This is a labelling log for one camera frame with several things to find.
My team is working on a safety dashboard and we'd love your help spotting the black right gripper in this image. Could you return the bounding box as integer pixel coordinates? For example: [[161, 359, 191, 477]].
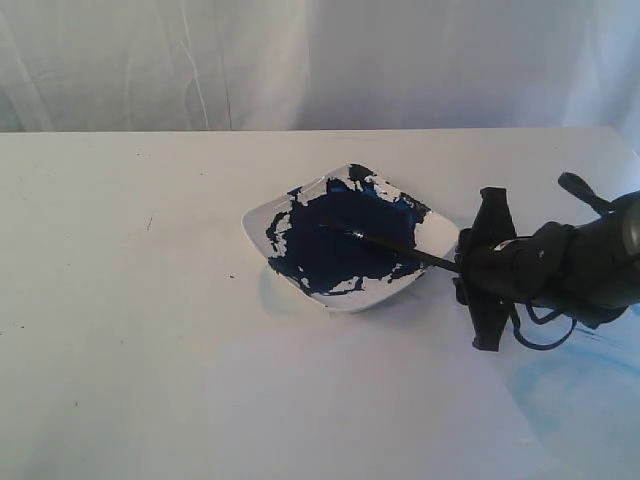
[[453, 187, 575, 352]]

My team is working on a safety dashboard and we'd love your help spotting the black paintbrush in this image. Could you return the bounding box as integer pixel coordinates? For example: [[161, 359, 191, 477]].
[[319, 223, 459, 273]]

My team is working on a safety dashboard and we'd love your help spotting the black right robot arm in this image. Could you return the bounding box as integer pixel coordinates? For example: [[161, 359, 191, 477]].
[[454, 172, 639, 352]]

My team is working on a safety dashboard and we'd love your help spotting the white plate with blue paint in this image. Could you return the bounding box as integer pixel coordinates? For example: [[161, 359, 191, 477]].
[[242, 164, 459, 312]]

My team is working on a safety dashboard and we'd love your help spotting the white backdrop curtain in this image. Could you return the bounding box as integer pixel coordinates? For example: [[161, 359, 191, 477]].
[[1, 1, 639, 131]]

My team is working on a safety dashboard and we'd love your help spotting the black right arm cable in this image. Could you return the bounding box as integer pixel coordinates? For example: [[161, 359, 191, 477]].
[[509, 299, 581, 349]]

